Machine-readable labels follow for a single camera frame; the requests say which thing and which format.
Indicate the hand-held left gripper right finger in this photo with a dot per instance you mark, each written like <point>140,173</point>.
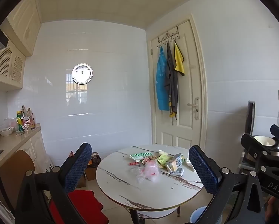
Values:
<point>203,168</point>

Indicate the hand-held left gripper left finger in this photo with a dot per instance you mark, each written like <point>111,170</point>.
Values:
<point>79,165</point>

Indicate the white tissue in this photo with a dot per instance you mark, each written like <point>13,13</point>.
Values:
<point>189,164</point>

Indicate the silver foil wrapper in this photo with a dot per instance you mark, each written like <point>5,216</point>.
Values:
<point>178,172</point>

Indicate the light green snack packet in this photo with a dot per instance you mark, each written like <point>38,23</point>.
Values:
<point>164,161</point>

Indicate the blue plastic bin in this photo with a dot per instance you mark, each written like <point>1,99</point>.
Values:
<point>200,215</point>

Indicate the clear plastic bag red print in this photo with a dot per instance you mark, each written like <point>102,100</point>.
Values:
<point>150,171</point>

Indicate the small red wrapper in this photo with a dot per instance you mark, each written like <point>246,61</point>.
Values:
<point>134,164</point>

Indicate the red white snack wrapper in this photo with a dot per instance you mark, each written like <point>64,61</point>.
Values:
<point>147,160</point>

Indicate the green white checked wrapper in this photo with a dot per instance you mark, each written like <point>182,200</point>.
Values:
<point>140,156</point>

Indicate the person's right hand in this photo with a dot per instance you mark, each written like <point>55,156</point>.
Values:
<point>273,208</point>

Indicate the steel black rice cooker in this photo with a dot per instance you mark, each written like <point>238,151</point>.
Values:
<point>263,141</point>

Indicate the cardboard box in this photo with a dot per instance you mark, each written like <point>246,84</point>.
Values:
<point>90,173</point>

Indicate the dark bag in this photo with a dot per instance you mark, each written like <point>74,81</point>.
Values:
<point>96,159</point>

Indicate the white kitchen cart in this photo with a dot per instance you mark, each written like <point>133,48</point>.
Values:
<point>245,165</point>

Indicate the white printed bag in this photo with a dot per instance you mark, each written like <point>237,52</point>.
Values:
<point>46,164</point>

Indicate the cream panelled door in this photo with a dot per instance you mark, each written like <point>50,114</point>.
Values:
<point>188,133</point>

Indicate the red seat cushion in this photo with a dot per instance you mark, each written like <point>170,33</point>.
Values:
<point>83,205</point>

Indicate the cream kitchen counter cabinet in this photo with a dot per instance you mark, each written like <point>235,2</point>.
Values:
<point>34,144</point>

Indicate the round white marble table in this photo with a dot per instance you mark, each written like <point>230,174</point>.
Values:
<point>130,191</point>

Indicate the bottles on counter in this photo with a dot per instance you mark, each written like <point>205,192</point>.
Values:
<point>31,120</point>

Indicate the patterned label bottle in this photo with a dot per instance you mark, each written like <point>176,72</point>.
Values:
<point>26,123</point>

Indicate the green bottle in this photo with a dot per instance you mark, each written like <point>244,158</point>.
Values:
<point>19,123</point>

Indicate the tall dark-capped bottle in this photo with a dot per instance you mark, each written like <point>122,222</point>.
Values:
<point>23,110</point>

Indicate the white bowl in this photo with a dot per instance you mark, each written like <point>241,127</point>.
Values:
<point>6,131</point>

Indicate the grey apron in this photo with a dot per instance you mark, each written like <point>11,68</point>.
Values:
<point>173,91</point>

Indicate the blue apron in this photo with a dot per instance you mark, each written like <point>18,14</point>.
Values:
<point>161,86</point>

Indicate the yellow cloth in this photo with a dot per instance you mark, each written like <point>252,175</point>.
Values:
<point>179,60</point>

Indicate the metal over-door hook rack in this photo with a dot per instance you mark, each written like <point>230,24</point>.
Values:
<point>168,37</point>

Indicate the cream upper cabinet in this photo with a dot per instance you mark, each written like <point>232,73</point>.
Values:
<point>25,23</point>

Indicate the round silver wall clock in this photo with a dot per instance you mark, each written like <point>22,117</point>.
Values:
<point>82,74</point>

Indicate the lattice door wall cabinet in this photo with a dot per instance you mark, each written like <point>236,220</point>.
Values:
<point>8,67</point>

